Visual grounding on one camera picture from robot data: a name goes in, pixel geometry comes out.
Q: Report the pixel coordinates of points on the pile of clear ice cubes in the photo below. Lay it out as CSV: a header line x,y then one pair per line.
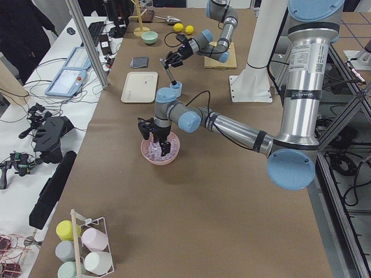
x,y
153,152

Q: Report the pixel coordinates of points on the black keyboard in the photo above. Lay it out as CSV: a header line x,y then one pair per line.
x,y
95,30

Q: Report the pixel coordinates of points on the mint green bowl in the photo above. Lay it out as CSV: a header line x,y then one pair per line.
x,y
149,37

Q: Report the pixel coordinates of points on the aluminium frame post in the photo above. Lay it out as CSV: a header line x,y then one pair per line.
x,y
76,13

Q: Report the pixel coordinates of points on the yellow lemon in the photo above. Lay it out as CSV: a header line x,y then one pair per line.
x,y
189,29
178,27

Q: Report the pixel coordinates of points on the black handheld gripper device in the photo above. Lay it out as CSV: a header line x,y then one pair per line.
x,y
50,130

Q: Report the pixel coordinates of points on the pink cup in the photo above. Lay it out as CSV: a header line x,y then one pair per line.
x,y
94,239

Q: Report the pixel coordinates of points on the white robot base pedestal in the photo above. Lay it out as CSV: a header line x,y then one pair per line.
x,y
252,84

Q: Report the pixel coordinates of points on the small black handheld gripper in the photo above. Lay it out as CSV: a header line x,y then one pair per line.
x,y
21,163

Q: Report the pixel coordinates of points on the white wire cup rack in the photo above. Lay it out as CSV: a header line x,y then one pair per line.
x,y
79,225

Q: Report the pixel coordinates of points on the pink bowl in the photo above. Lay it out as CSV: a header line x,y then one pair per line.
x,y
145,143

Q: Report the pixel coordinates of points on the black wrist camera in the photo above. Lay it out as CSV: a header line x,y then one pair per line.
x,y
146,127

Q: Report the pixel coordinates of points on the grey cup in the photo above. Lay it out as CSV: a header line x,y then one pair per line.
x,y
65,252

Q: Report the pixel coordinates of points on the grey folded cloth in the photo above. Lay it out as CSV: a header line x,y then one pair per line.
x,y
139,62

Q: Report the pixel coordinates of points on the steel muddler black tip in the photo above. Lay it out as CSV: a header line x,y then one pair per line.
x,y
168,72

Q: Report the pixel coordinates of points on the metal scoop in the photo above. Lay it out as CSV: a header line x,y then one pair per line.
x,y
169,19

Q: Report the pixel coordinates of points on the white cup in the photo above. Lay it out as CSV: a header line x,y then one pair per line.
x,y
98,262

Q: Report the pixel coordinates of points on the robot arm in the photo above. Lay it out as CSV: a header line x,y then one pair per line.
x,y
219,11
312,26

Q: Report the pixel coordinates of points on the wooden mug tree stand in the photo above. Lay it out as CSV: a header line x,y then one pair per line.
x,y
140,11

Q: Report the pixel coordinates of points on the computer mouse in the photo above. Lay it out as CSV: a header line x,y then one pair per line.
x,y
70,31

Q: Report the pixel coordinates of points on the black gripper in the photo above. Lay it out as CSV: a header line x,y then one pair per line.
x,y
184,51
162,132

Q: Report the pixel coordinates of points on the cream rabbit tray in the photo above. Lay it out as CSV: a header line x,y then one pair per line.
x,y
139,87

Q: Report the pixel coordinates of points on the blue teach pendant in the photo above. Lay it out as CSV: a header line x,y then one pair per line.
x,y
78,58
66,83

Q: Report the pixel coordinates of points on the black long bar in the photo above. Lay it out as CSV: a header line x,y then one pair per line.
x,y
51,192

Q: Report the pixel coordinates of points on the mint cup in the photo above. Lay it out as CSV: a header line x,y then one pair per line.
x,y
67,270

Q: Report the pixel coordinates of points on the yellow cup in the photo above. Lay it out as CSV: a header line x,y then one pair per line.
x,y
64,231

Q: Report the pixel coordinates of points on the light blue cup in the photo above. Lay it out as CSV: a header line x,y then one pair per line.
x,y
177,88

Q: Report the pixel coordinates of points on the wooden cutting board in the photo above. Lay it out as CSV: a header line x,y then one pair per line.
x,y
231,62

